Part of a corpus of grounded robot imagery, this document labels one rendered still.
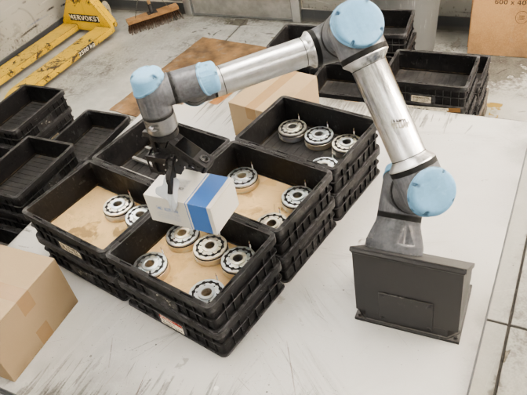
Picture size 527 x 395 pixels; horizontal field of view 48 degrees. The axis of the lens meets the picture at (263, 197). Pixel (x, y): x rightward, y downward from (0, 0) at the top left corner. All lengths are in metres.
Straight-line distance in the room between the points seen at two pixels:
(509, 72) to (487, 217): 2.20
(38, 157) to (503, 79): 2.74
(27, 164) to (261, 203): 1.51
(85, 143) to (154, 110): 1.95
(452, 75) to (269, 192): 1.45
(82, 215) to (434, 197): 1.17
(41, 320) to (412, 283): 1.06
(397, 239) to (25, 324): 1.05
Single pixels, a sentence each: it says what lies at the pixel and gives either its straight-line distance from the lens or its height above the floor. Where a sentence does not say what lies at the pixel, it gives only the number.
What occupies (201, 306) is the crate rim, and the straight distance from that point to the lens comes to 1.53.
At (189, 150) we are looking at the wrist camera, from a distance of 1.43.
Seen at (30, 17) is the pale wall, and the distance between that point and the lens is 5.57.
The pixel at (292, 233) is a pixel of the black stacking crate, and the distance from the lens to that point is 1.73.
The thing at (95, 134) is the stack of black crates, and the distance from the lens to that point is 3.36.
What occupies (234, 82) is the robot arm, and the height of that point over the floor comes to 1.34.
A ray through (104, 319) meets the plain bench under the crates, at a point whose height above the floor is 0.70.
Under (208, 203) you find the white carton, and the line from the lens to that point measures 1.46.
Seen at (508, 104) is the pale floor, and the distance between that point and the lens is 3.81.
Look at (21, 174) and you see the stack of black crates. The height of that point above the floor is 0.49.
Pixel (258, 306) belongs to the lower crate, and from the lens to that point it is 1.73.
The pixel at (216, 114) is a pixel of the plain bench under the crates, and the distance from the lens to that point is 2.61.
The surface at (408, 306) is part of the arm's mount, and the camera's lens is 1.61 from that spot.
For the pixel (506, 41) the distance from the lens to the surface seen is 4.27.
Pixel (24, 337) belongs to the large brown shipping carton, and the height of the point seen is 0.79.
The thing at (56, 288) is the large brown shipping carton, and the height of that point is 0.81.
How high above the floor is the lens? 2.08
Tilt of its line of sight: 40 degrees down
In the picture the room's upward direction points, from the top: 11 degrees counter-clockwise
